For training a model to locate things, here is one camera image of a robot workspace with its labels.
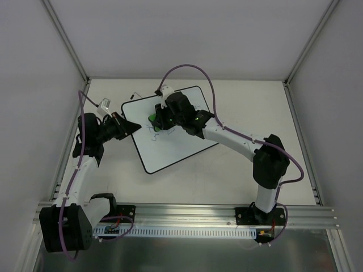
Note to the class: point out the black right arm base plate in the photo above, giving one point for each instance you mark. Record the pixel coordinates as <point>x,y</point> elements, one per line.
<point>244,216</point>

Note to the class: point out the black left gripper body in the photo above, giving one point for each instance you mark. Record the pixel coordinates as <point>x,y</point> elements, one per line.
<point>119,128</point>

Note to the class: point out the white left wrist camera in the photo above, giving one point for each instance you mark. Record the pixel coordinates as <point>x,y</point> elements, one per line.
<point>103,107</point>

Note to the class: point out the green whiteboard eraser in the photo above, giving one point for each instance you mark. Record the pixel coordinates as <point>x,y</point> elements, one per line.
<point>154,121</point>

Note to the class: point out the white slotted cable duct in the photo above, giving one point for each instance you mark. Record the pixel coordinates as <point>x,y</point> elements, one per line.
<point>104,231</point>

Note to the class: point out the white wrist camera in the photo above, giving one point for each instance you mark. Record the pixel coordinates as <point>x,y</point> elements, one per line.
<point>103,107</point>
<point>163,92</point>

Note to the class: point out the white whiteboard black frame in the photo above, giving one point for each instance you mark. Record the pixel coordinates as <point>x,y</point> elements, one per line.
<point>159,150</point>

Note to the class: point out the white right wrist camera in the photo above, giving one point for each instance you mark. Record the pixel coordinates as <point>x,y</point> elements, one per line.
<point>163,92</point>

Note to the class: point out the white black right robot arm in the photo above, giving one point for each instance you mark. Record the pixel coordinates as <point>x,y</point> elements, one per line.
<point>269,162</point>

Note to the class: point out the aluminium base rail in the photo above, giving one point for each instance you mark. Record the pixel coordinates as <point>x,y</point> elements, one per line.
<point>184,215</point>

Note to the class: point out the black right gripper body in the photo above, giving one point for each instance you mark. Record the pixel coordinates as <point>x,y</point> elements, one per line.
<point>160,119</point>

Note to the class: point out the aluminium frame post right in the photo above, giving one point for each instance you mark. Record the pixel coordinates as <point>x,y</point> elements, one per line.
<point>332,6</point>

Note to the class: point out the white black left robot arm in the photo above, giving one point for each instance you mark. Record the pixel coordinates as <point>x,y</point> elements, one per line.
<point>67,225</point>

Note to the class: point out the aluminium frame post left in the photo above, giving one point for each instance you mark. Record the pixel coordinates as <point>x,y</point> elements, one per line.
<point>54,18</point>

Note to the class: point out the aluminium frame post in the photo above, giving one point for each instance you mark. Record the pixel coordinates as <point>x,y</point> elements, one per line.
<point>54,18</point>
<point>332,6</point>

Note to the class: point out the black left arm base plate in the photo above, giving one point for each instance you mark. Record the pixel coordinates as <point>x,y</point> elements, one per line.
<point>126,211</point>

